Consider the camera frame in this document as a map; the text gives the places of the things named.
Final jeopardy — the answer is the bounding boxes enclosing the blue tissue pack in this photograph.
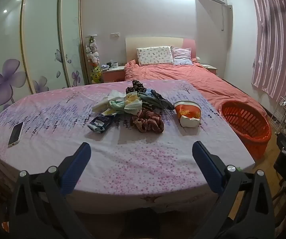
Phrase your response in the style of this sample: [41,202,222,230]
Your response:
[87,113,118,133]

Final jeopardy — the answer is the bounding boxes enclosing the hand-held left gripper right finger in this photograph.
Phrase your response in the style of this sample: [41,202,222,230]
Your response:
[192,141,275,239]

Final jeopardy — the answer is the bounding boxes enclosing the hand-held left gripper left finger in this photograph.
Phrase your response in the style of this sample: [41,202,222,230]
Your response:
[8,142,92,239]

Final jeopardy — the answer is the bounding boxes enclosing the bed with salmon duvet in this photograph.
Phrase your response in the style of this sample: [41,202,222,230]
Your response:
[124,59,268,120]

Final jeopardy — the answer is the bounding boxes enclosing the cream and pink headboard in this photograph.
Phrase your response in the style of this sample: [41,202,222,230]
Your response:
[125,37,196,66]

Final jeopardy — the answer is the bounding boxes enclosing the brown plaid scrunchie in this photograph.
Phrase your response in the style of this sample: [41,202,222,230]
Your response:
[130,108,165,133]

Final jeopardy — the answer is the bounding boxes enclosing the white air conditioner pipe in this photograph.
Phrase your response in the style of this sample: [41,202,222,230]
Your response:
[220,4,233,31]

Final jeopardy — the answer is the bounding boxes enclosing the white smartphone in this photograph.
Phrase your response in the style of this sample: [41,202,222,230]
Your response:
[8,121,24,148]

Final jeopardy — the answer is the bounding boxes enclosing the pink striped curtain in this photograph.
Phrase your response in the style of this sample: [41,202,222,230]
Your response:
[248,0,286,100]

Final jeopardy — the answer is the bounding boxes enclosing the pale green sock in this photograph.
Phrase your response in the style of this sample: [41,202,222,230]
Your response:
[108,100,127,112]

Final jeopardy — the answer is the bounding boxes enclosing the white floral pillow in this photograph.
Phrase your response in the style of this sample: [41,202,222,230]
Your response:
[136,46,174,66]

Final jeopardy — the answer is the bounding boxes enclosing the pink white nightstand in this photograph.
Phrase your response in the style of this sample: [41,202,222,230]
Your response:
[203,64,219,76]
[102,66,126,83]

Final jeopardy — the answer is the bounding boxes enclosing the floral sliding door wardrobe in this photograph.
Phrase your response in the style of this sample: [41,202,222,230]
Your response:
[0,0,87,130]

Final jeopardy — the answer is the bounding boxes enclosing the white wire rack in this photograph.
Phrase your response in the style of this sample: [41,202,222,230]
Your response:
[268,96,286,140]

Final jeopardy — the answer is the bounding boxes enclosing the pink striped pillow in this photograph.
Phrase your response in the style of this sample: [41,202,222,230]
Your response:
[171,47,193,66]

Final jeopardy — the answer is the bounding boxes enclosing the yellow green plush toy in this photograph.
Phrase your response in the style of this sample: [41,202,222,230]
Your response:
[90,66,103,84]

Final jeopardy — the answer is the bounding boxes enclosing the pink lavender print tablecloth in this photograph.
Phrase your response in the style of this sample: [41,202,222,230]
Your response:
[0,80,255,215]

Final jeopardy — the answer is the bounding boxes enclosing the dark checked cloth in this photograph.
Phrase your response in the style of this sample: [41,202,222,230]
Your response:
[150,89,174,109]

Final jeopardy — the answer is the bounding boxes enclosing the green terry sock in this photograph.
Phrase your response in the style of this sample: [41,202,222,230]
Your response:
[137,92,159,105]

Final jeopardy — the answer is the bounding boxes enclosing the orange plastic laundry basket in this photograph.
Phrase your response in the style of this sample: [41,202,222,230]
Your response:
[218,100,272,160]

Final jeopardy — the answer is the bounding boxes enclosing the pale patterned sock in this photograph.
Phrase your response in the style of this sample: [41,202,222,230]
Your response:
[124,92,143,112]

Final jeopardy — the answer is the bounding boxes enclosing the hanging plush toy column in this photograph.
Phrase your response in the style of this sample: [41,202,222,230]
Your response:
[85,34,100,66]

